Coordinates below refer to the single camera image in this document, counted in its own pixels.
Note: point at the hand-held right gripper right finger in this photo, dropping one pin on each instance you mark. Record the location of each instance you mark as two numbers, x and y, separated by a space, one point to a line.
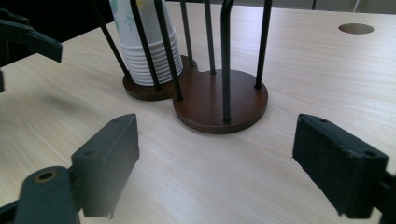
339 168

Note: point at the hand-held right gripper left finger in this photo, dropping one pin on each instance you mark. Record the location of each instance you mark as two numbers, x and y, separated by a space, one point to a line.
106 161

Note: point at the white paper cup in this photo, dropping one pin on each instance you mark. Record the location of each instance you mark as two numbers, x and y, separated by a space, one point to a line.
135 59

